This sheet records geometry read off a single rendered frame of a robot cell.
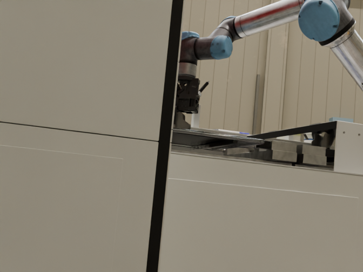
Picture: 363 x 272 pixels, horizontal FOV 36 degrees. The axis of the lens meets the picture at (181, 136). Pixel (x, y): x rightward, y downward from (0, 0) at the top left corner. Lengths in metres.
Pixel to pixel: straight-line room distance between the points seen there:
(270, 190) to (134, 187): 0.43
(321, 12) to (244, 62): 7.05
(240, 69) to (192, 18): 1.09
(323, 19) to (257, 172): 0.50
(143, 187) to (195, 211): 0.27
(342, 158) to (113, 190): 0.72
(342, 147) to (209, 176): 0.41
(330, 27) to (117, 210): 0.86
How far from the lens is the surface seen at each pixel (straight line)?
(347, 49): 1.65
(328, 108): 8.75
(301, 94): 8.68
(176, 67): 1.06
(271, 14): 1.82
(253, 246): 1.32
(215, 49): 1.80
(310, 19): 1.61
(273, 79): 8.53
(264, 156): 1.65
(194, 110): 1.83
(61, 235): 0.99
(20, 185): 0.98
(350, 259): 1.46
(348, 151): 1.53
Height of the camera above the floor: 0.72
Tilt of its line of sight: 6 degrees up
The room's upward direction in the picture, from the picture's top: 5 degrees clockwise
